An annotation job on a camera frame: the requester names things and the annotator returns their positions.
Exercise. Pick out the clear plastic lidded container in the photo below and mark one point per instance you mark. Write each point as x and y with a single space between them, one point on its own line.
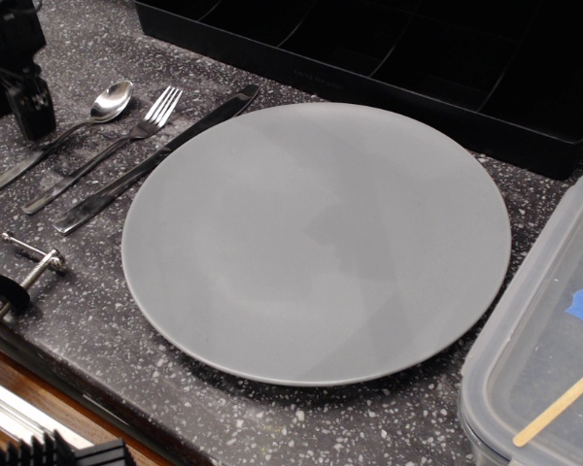
530 352

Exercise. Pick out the silver table knife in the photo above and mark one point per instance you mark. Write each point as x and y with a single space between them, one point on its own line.
96 202

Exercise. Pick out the metal screw clamp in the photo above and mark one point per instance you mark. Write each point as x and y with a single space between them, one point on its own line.
15 296

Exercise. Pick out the black compartment tray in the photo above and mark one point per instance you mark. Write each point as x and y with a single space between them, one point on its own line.
504 78

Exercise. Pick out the silver fork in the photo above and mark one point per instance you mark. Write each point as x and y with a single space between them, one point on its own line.
155 118

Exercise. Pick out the silver spoon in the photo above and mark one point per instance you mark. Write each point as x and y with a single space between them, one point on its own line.
107 106

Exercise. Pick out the grey round plate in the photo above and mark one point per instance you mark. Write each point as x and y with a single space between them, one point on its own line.
316 244

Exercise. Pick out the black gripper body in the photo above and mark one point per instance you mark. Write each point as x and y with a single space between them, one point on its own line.
21 36

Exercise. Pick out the aluminium rail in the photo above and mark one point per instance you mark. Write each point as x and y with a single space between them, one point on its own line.
22 421

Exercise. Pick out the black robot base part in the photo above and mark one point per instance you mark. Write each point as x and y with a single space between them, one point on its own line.
56 451

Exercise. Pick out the wooden stick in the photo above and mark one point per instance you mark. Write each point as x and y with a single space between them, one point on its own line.
552 412

